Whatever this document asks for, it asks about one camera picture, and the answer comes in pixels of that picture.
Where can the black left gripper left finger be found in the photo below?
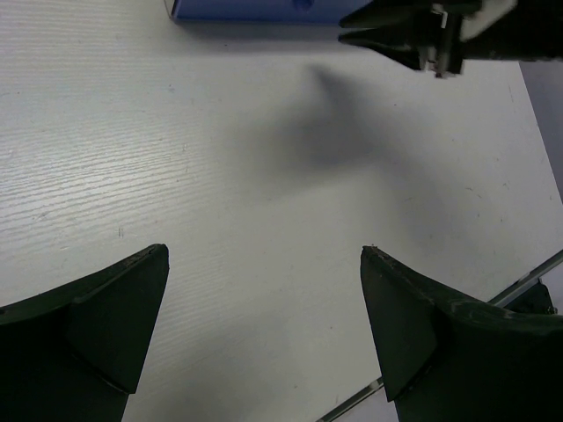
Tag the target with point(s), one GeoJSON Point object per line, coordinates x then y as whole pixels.
{"type": "Point", "coordinates": [76, 352]}

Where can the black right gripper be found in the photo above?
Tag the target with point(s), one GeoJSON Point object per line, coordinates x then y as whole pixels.
{"type": "Point", "coordinates": [531, 32]}

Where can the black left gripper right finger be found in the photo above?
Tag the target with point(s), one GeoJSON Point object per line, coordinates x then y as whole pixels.
{"type": "Point", "coordinates": [446, 356]}

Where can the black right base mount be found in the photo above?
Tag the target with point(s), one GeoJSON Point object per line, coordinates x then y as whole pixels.
{"type": "Point", "coordinates": [535, 300]}

